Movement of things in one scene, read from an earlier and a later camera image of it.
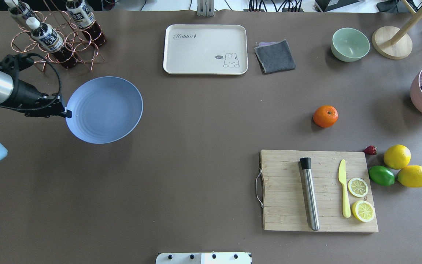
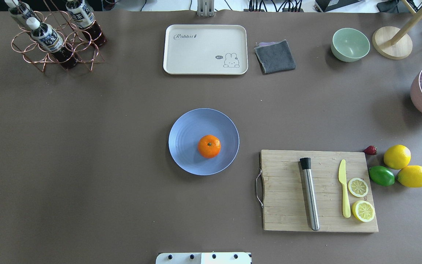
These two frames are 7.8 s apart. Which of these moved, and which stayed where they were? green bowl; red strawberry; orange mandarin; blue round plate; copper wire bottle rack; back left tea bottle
Moved: orange mandarin; blue round plate
Stayed: green bowl; copper wire bottle rack; back left tea bottle; red strawberry
